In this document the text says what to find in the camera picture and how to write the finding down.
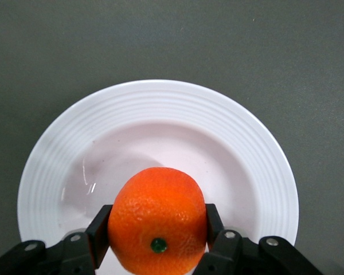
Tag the white ribbed plate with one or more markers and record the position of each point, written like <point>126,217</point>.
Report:
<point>160,129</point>

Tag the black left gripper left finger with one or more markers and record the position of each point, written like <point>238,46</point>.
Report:
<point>74,252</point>

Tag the orange fruit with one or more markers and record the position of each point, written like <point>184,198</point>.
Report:
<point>157,212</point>

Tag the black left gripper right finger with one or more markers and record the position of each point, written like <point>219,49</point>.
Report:
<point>232,252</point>

